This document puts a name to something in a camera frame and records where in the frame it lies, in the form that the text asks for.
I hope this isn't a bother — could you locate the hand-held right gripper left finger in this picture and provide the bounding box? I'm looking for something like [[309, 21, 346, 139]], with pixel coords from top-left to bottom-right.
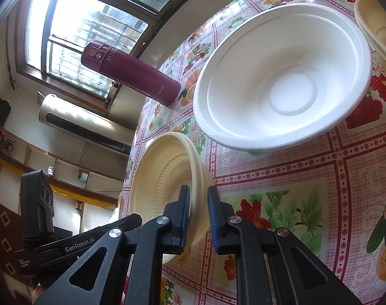
[[33, 184, 192, 305]]

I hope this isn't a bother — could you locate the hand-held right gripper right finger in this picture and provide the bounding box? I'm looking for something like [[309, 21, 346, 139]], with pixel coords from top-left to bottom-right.
[[207, 186, 363, 305]]

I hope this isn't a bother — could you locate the cream ribbed plastic bowl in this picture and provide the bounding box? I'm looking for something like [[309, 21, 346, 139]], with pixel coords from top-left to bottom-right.
[[129, 132, 216, 266], [354, 0, 386, 80]]

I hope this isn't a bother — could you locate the brown wooden cabinet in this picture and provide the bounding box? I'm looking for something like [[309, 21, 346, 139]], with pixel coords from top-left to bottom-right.
[[0, 157, 25, 280]]

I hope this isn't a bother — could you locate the floral fruit print tablecloth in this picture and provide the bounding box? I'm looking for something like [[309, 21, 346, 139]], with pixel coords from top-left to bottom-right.
[[121, 0, 386, 305]]

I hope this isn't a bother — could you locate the white tower air conditioner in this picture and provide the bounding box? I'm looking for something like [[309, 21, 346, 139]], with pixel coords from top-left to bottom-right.
[[38, 94, 132, 155]]

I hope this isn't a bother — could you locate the purple thermos bottle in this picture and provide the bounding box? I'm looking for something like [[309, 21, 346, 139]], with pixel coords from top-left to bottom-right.
[[81, 40, 181, 106]]

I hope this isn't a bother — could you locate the deep white foam bowl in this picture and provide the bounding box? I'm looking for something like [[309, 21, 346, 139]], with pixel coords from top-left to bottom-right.
[[193, 4, 373, 152]]

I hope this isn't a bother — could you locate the barred window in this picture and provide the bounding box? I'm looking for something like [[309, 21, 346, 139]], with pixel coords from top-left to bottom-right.
[[15, 0, 219, 109]]

